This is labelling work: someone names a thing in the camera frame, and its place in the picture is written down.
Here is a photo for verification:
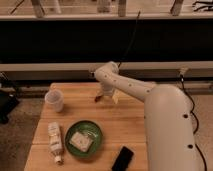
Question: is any red chili pepper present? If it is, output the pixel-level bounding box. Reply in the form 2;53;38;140
94;92;102;103

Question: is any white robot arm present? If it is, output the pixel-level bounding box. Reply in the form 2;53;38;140
94;61;199;171

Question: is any black hanging cable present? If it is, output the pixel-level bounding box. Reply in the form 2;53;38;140
117;10;142;68

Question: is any translucent plastic cup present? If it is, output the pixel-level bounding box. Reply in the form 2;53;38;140
45;89;64;113

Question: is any white sponge block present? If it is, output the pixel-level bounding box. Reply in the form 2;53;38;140
69;132;93;152

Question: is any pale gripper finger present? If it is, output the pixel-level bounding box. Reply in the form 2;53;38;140
112;90;120;104

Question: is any green plate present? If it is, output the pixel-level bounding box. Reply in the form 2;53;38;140
65;120;103;158

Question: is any black object at left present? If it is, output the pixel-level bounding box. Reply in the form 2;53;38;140
0;72;20;124

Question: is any clear plastic bottle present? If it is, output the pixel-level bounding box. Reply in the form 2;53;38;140
48;122;63;165

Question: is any black smartphone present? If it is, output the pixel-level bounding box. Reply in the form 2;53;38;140
112;146;134;171

